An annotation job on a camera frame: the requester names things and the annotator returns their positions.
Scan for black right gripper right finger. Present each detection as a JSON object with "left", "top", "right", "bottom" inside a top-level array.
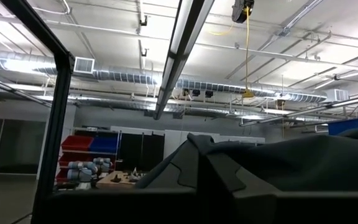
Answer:
[{"left": 197, "top": 151, "right": 279, "bottom": 224}]

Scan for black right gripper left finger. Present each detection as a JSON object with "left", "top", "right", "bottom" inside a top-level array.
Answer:
[{"left": 134, "top": 138, "right": 202, "bottom": 192}]

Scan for khaki jacket with dark lining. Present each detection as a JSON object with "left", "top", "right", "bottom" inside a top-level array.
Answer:
[{"left": 186, "top": 126, "right": 358, "bottom": 194}]

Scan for wooden table with tools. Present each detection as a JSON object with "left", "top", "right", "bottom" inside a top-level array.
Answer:
[{"left": 95, "top": 169, "right": 150, "bottom": 190}]

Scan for blue plastic bin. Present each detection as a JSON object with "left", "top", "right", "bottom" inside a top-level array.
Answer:
[
  {"left": 88, "top": 136, "right": 119, "bottom": 154},
  {"left": 327, "top": 116, "right": 358, "bottom": 136}
]

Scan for red plastic bin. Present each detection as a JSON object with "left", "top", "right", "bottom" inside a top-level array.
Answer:
[
  {"left": 60, "top": 134, "right": 94, "bottom": 152},
  {"left": 58, "top": 153, "right": 83, "bottom": 167}
]

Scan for black overhead light bar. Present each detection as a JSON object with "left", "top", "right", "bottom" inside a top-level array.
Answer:
[{"left": 153, "top": 0, "right": 216, "bottom": 121}]

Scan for ceiling strip light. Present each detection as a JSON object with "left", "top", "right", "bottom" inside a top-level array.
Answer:
[
  {"left": 239, "top": 93, "right": 358, "bottom": 128},
  {"left": 0, "top": 74, "right": 52, "bottom": 108}
]

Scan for white air vent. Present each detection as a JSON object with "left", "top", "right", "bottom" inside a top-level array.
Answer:
[
  {"left": 326, "top": 88, "right": 350, "bottom": 103},
  {"left": 73, "top": 56, "right": 96, "bottom": 75}
]

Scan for silver ventilation duct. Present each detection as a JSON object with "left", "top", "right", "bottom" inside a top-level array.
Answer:
[{"left": 0, "top": 54, "right": 329, "bottom": 104}]

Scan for yellow hanging cord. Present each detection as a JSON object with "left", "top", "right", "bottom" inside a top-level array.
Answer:
[{"left": 242, "top": 6, "right": 256, "bottom": 100}]

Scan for black aluminium rig frame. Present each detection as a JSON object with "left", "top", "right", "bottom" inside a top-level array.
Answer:
[{"left": 0, "top": 0, "right": 76, "bottom": 224}]

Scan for black ceiling cord reel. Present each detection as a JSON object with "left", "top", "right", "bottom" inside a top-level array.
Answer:
[{"left": 231, "top": 0, "right": 255, "bottom": 24}]

